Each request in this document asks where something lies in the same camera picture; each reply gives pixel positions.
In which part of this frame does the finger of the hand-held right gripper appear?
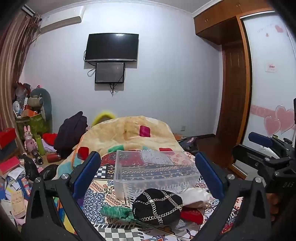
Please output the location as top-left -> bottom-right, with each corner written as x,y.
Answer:
248,132 -> 274,149
232,144 -> 275,173

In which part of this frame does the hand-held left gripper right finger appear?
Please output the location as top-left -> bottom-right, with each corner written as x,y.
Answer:
194,152 -> 272,241

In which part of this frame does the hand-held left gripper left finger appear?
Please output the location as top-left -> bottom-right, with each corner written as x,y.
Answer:
22,151 -> 109,241

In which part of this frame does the white soft cloth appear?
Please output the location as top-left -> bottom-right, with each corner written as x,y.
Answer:
179,187 -> 212,208

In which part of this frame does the red knitted cloth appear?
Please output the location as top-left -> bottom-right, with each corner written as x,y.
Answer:
180,207 -> 204,225

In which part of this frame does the green knitted scarf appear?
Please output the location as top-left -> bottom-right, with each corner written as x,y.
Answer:
100,204 -> 137,224

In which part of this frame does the clear plastic storage box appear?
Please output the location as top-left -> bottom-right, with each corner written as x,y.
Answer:
113,149 -> 201,200

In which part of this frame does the black hat with chain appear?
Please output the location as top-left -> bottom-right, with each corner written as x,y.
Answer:
132,188 -> 184,227

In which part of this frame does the person's right hand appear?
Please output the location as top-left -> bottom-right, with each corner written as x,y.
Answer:
266,192 -> 281,223

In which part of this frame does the patterned colourful blanket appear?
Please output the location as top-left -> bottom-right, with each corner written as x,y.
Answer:
53,150 -> 244,241

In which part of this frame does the dark bag on floor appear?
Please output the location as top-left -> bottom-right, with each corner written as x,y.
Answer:
173,133 -> 198,152

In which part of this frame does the black plastic bag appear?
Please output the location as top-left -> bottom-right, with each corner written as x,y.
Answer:
40,164 -> 60,180
19,155 -> 40,181

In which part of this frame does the dark purple jacket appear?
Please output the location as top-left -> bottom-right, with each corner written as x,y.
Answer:
54,111 -> 88,158

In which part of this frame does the wooden wardrobe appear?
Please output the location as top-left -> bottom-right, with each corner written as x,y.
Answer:
228,10 -> 296,179

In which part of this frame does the red plush cushion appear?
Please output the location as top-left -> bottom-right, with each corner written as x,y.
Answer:
43,133 -> 58,147

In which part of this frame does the black flashlight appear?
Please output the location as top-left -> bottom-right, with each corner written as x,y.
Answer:
32,150 -> 43,165

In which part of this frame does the brown wooden door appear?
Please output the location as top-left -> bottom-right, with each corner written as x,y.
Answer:
216,45 -> 250,140

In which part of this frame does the green bottle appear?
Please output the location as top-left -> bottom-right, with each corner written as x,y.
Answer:
35,134 -> 46,156

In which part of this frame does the peach quilt with patches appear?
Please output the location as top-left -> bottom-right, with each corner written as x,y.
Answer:
52,115 -> 181,181

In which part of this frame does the grey glittery cloth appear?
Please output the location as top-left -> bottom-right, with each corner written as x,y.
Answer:
173,219 -> 189,230

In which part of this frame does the pink rabbit figure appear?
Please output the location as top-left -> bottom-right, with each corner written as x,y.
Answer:
23,126 -> 38,153

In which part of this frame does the green gift box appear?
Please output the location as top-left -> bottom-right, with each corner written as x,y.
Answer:
16,113 -> 50,140

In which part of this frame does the pile of papers and cards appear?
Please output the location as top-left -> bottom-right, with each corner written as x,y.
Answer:
0,167 -> 33,226

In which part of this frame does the grey plush toy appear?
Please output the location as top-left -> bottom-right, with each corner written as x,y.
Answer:
30,88 -> 52,121

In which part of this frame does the red cardboard box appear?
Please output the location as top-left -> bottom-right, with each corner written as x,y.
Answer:
0,128 -> 17,149

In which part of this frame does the wooden overhead cabinet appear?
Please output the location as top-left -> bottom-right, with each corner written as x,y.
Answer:
194,0 -> 275,46

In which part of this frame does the striped brown curtain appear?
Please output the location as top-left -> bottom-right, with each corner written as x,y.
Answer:
0,13 -> 42,131

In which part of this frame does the white air conditioner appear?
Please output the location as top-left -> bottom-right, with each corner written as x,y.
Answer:
39,6 -> 85,33

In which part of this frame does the small black wall monitor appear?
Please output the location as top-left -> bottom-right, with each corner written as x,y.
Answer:
95,62 -> 125,84

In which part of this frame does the wall-mounted black television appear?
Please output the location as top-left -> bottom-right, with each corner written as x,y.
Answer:
84,33 -> 139,63

